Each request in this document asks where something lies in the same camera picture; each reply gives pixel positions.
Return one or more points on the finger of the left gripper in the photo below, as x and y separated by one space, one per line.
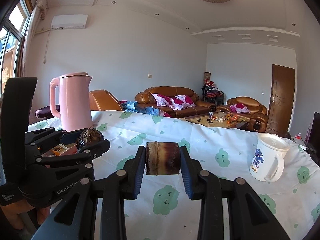
47 138
76 156

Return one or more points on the white mug blue print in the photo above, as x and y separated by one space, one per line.
268 160

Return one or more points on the pink electric kettle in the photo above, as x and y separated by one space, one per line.
69 100

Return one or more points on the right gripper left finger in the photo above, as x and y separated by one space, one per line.
121 185

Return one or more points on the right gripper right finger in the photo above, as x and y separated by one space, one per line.
202 185

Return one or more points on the pink curtain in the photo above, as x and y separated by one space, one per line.
38 13

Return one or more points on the pink floral pillow left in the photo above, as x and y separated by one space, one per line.
162 100

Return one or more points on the wooden coffee table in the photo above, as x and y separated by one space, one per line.
219 119

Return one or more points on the brown leather armchair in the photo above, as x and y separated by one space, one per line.
258 113

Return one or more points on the white wall air conditioner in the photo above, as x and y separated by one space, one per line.
69 21

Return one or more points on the striped brown sugarcane piece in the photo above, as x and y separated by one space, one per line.
162 158

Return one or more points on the black television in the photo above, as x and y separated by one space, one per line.
314 135

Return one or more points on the long brown leather sofa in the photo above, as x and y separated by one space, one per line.
145 98

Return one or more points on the pink floral pillow right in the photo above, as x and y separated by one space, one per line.
181 102

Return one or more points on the orange leather chair back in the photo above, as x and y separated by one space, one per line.
102 100

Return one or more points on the purple cushioned stool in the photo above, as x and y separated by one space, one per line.
44 112

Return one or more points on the blue plaid cloth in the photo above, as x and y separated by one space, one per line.
134 107

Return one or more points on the window with frame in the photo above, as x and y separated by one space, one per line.
12 34

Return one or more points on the brown wooden door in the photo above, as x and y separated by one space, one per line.
281 100

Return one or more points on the pink floral armchair pillow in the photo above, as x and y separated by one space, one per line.
239 108

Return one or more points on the pink gold tin box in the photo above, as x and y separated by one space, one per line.
60 150

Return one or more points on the stacked red chairs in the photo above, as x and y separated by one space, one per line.
212 94

